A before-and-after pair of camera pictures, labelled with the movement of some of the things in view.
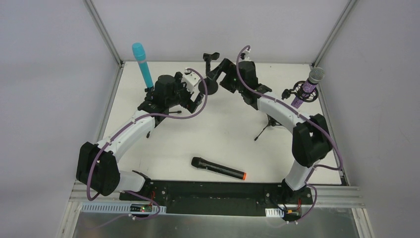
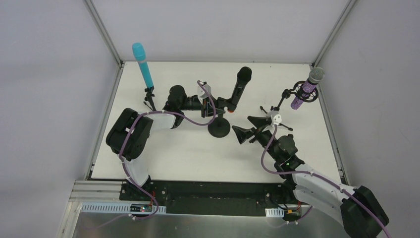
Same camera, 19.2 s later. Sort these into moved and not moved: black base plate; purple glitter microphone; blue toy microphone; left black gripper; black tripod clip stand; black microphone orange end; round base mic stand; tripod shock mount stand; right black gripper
Moved: black microphone orange end; round base mic stand; right black gripper; left black gripper; black tripod clip stand
Not moved: purple glitter microphone; tripod shock mount stand; blue toy microphone; black base plate
